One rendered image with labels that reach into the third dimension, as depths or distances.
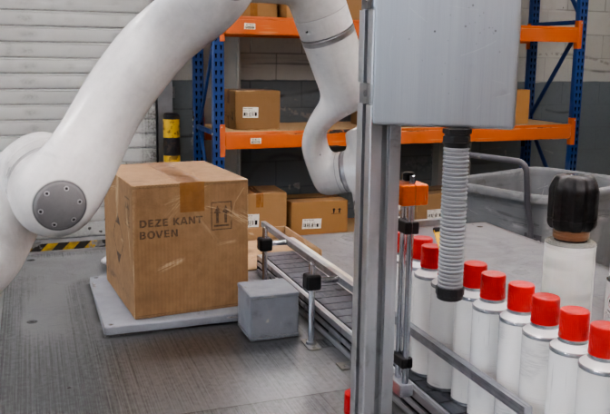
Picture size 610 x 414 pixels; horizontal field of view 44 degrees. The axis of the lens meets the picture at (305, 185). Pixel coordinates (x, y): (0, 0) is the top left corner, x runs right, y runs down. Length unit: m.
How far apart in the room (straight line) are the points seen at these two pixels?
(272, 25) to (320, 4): 3.52
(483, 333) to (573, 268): 0.33
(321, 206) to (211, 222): 3.48
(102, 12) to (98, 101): 4.15
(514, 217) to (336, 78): 2.32
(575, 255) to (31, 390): 0.91
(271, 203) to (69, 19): 1.77
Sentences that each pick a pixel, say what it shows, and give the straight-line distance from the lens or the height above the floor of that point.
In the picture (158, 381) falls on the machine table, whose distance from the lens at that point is 1.32.
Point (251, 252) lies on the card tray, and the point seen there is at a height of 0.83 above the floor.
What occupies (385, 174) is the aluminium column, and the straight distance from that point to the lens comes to 0.99.
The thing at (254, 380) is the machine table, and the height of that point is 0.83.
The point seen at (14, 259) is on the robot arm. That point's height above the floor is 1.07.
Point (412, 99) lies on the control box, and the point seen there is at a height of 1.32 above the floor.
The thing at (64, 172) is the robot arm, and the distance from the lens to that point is 1.06.
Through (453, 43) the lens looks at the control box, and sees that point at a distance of 0.91.
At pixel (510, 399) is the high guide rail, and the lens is 0.98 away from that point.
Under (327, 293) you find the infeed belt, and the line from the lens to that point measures 1.59.
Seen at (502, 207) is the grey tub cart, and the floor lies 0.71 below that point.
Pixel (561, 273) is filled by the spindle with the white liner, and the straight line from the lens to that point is 1.33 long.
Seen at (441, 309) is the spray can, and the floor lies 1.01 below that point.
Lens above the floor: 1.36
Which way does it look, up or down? 10 degrees down
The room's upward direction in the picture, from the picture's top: 1 degrees clockwise
